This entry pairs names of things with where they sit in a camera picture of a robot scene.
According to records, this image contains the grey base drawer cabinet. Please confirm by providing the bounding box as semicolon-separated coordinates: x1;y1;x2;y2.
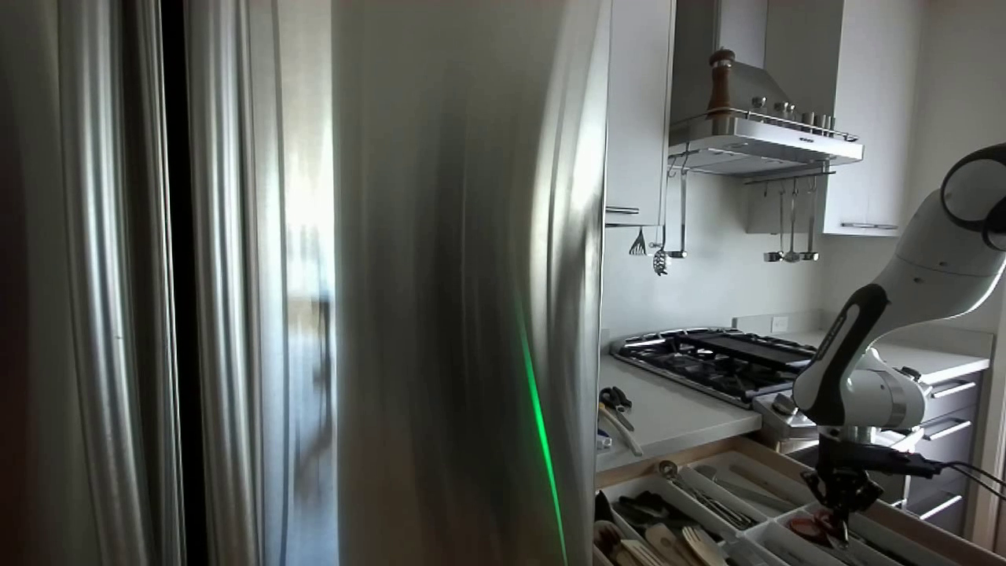
887;368;986;537

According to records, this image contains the stainless steel range hood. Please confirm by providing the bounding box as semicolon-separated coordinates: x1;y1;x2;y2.
668;0;865;178

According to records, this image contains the brown wooden pepper mill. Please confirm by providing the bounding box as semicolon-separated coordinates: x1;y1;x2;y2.
707;48;737;119

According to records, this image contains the heap of black utensils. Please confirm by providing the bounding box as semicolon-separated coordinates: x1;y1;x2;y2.
611;491;683;531

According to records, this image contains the stainless steel refrigerator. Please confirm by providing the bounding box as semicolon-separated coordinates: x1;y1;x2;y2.
0;0;615;566

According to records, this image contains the wooden drawer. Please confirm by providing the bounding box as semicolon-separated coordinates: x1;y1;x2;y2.
593;436;1006;566

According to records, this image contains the heap of metal cutlery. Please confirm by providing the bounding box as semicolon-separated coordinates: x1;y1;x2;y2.
696;463;796;513

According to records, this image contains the row of spice jars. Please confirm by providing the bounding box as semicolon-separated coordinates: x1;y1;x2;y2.
749;95;839;131

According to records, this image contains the black cable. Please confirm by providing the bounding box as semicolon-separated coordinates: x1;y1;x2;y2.
940;461;1006;502

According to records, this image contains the heap of wooden spoons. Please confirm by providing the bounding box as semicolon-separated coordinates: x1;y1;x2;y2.
593;520;730;566

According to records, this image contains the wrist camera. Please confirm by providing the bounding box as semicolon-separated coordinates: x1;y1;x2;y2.
874;448;944;480

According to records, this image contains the white plastic utensil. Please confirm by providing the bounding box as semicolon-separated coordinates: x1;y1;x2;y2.
597;403;644;458

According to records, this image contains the white wide wall cabinet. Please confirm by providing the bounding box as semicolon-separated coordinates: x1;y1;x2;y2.
745;0;923;237

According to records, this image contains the heap of metal utensils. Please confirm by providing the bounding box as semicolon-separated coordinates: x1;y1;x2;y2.
659;460;757;531

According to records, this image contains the white narrow wall cabinet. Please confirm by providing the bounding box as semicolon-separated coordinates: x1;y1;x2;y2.
604;0;677;230

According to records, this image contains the row of hanging small ladles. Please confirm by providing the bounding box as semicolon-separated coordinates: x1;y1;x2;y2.
762;178;821;264

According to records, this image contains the gas cooktop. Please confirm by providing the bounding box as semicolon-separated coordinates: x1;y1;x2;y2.
609;327;820;410

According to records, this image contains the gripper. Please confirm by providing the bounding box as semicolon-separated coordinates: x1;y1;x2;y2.
801;440;886;546

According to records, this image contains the hanging metal skimmer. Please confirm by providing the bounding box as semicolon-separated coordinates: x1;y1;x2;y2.
652;175;670;277

